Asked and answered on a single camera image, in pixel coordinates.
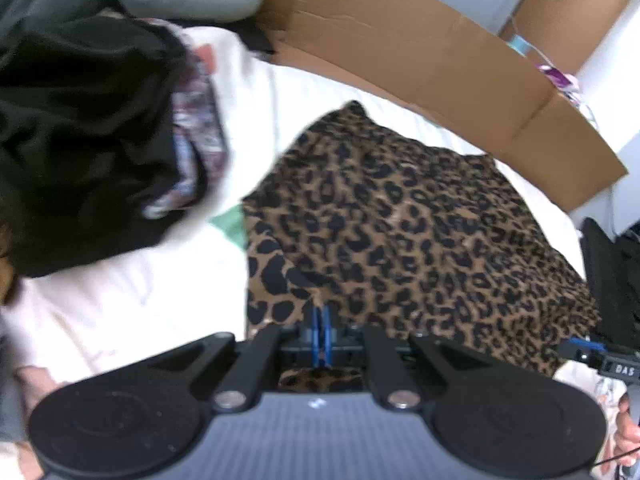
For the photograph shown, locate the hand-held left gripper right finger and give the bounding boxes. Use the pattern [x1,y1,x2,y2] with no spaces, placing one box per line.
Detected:
[322,305,464,411]

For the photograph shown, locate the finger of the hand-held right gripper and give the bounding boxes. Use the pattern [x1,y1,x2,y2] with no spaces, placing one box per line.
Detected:
[557,337,609,367]

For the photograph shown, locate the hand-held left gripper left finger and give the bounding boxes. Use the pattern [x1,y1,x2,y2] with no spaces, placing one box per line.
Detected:
[166,305,323,409]

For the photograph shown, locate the leopard print skirt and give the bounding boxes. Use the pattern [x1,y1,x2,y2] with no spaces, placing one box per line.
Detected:
[241,101,602,394]

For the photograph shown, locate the folded black clothes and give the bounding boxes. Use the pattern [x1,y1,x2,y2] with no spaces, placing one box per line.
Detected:
[580,217,640,352]

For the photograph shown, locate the person's right hand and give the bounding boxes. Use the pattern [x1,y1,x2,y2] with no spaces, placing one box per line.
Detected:
[612,392,640,466]

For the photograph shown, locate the cream bear print blanket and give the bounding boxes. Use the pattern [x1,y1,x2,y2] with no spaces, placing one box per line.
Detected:
[0,25,626,480]

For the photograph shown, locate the paisley cloth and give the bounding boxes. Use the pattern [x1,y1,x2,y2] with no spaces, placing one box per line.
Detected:
[141,52,232,220]

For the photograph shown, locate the purple white plastic bag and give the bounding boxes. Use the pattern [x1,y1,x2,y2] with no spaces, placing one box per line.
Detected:
[535,62,599,127]

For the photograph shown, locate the brown cardboard sheet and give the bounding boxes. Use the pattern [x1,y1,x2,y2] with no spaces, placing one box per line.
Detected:
[215,0,630,214]

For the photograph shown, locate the grey-blue cloth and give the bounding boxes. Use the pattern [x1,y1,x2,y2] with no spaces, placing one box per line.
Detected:
[0,332,32,444]

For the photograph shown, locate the black garment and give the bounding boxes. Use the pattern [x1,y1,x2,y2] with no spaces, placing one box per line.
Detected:
[0,17,211,279]

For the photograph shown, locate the tall cardboard box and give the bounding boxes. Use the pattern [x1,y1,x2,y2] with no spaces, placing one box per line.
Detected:
[500,0,636,76]

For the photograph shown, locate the black cable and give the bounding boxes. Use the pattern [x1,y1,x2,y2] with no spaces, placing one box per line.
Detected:
[592,439,640,472]

